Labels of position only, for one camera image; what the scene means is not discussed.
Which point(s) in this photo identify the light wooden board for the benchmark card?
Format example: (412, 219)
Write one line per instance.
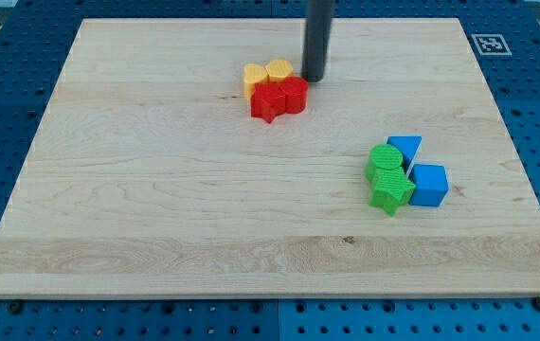
(148, 178)

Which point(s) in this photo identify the blue triangle block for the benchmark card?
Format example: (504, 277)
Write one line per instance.
(408, 145)

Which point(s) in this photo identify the blue cube block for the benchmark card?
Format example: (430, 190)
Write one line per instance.
(431, 185)

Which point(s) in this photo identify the yellow hexagon block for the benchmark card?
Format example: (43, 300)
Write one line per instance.
(278, 70)

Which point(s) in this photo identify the green star block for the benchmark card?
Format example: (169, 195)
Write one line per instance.
(390, 189)

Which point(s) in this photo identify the red cylinder block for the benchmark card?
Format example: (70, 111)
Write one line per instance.
(295, 90)

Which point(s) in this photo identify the white fiducial marker tag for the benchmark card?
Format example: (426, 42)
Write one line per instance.
(489, 44)

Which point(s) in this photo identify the green cylinder block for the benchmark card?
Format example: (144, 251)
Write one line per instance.
(383, 157)

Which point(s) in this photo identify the yellow heart block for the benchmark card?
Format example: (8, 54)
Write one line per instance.
(253, 74)

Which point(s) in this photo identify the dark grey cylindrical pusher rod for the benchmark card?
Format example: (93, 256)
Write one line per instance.
(317, 33)

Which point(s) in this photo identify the red star block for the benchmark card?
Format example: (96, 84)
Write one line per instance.
(267, 102)

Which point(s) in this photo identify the black bolt front left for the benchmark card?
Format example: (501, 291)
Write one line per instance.
(15, 307)

